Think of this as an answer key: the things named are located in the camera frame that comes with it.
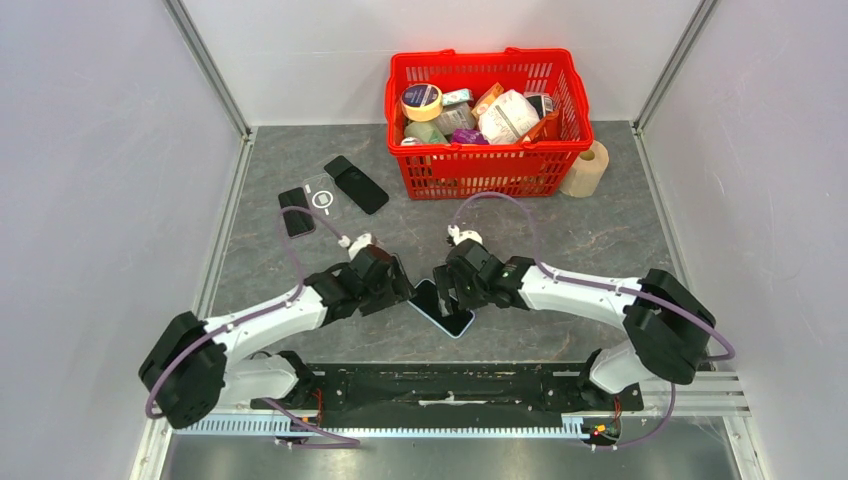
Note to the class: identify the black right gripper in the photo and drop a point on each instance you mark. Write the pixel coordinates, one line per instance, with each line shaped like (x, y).
(444, 276)

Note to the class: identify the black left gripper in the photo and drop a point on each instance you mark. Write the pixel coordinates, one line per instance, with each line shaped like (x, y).
(395, 287)

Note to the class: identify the light blue phone case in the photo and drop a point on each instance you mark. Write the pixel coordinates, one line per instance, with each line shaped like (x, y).
(464, 329)

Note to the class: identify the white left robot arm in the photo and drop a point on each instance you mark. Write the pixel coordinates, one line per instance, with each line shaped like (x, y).
(198, 364)

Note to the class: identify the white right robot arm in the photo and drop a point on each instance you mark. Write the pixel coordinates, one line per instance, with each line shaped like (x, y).
(667, 329)

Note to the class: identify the clear magsafe phone case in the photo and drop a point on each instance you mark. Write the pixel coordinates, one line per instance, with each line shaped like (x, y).
(323, 196)

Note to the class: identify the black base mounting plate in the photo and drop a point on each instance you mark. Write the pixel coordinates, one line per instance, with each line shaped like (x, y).
(448, 395)

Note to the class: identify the green pale bottle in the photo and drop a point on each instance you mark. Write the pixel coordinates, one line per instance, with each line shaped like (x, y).
(427, 132)

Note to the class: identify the red plastic shopping basket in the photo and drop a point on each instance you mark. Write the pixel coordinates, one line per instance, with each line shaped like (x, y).
(533, 166)

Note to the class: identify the purple small package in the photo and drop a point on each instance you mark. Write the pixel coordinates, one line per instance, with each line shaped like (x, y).
(468, 137)

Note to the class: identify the grey wrapped packet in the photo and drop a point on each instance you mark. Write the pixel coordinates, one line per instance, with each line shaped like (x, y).
(455, 117)

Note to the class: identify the beige paper roll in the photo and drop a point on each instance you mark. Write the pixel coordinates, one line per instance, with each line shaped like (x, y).
(582, 180)

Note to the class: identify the masking tape roll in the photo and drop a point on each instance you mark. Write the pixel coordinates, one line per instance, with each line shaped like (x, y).
(421, 102)

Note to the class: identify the white crumpled paper bag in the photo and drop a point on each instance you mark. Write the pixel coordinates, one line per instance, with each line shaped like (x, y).
(508, 119)

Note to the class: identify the teal small box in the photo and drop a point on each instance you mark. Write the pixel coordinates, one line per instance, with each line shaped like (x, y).
(456, 97)

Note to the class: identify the orange small box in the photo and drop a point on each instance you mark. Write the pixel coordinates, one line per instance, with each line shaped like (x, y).
(487, 99)

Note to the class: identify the dark round jar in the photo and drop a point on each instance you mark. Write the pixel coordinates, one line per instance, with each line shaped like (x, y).
(541, 102)

